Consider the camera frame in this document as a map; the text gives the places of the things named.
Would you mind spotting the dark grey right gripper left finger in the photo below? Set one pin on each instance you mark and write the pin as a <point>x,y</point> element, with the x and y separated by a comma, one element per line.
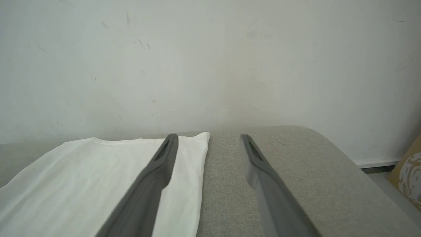
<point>144,194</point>

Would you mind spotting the brown cardboard box white print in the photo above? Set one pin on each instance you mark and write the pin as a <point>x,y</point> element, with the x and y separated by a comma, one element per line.
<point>409,174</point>

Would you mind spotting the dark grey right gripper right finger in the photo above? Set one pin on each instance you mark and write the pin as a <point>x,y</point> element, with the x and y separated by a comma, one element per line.
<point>273,197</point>

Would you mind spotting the white baseboard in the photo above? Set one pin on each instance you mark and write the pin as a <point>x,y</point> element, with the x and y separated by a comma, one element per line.
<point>378,162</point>

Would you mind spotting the white shirt with grey stitching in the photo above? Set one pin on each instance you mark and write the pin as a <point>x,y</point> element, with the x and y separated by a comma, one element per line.
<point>82,184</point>

